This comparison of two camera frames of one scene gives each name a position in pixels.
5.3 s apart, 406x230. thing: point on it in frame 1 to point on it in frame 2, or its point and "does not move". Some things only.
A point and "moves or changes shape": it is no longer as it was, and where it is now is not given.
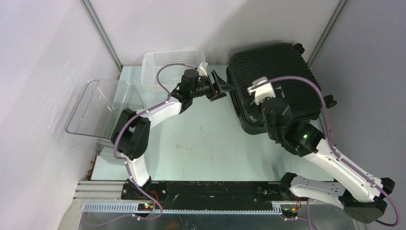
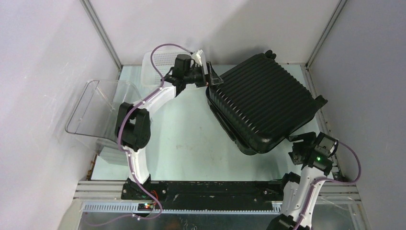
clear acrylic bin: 96,112 does not move
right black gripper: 253,109 to 308,138
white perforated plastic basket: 161,70 does not move
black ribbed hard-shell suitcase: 284,65 moves or changes shape
